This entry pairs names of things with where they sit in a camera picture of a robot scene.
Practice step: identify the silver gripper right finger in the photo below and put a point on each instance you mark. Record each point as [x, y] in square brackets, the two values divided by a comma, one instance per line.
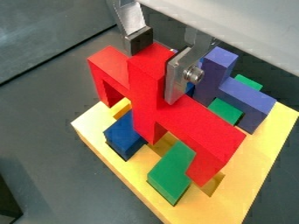
[182, 69]

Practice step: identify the purple cross-shaped block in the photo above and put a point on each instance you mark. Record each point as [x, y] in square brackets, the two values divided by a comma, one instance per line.
[220, 85]

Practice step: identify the red cross-shaped block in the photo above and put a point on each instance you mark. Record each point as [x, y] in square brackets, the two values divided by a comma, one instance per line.
[137, 78]

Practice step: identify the blue long block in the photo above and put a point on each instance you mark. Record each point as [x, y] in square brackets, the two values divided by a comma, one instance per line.
[123, 137]

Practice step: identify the green long block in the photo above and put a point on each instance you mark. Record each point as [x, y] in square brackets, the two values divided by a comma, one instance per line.
[172, 172]

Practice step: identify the yellow base board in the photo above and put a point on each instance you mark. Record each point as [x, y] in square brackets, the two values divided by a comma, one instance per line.
[236, 186]

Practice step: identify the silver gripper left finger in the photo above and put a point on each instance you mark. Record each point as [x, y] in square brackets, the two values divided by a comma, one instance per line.
[138, 35]

